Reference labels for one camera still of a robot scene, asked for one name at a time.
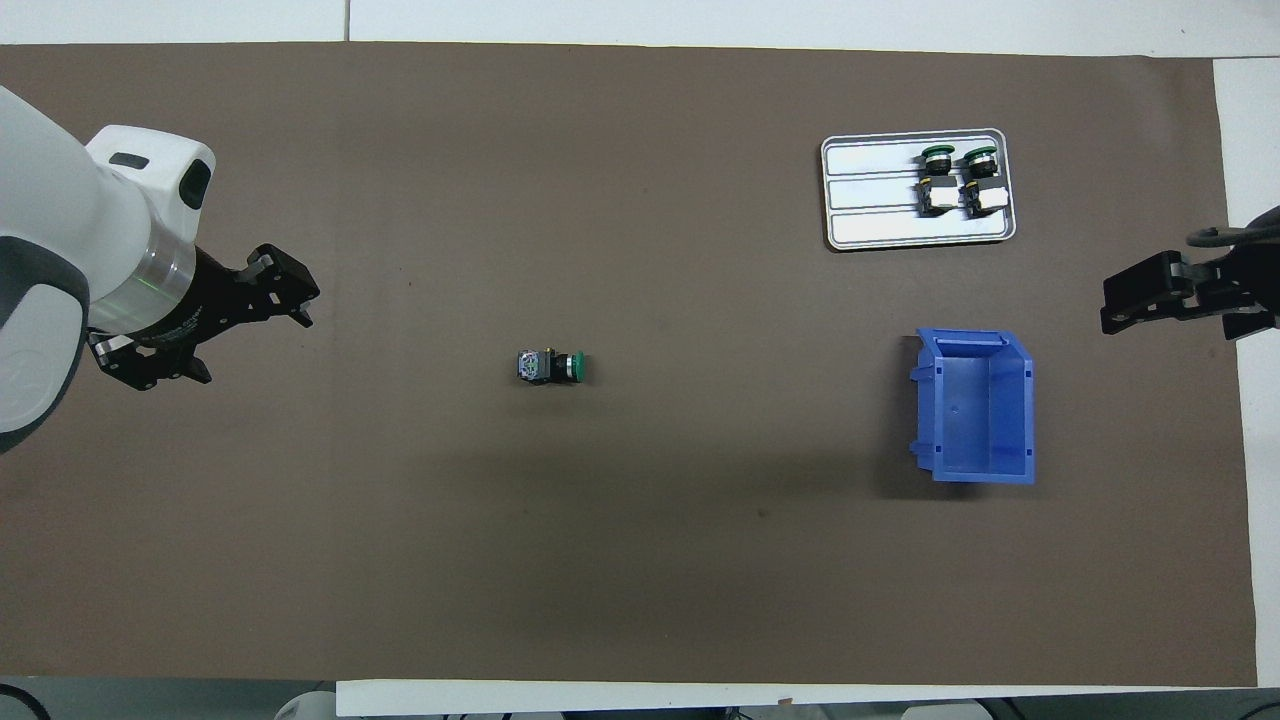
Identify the brown table mat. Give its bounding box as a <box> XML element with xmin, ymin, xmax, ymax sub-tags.
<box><xmin>0</xmin><ymin>42</ymin><xmax>1259</xmax><ymax>689</ymax></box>

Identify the green push button switch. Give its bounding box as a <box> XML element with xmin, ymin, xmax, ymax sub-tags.
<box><xmin>958</xmin><ymin>145</ymin><xmax>1009</xmax><ymax>216</ymax></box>
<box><xmin>516</xmin><ymin>347</ymin><xmax>589</xmax><ymax>388</ymax></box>
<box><xmin>915</xmin><ymin>145</ymin><xmax>958</xmax><ymax>216</ymax></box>

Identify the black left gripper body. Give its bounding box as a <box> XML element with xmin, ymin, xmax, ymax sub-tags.
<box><xmin>135</xmin><ymin>250</ymin><xmax>286</xmax><ymax>359</ymax></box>

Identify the blue plastic storage bin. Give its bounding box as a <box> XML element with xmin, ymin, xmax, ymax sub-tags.
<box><xmin>908</xmin><ymin>328</ymin><xmax>1037</xmax><ymax>486</ymax></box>

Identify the grey metal tray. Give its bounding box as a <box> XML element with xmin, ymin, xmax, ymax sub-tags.
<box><xmin>820</xmin><ymin>128</ymin><xmax>1018</xmax><ymax>253</ymax></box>

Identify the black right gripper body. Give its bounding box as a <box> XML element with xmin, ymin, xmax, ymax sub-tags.
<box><xmin>1188</xmin><ymin>205</ymin><xmax>1280</xmax><ymax>323</ymax></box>

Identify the white rounded robot base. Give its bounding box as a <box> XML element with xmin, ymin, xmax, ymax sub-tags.
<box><xmin>275</xmin><ymin>688</ymin><xmax>337</xmax><ymax>720</ymax></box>

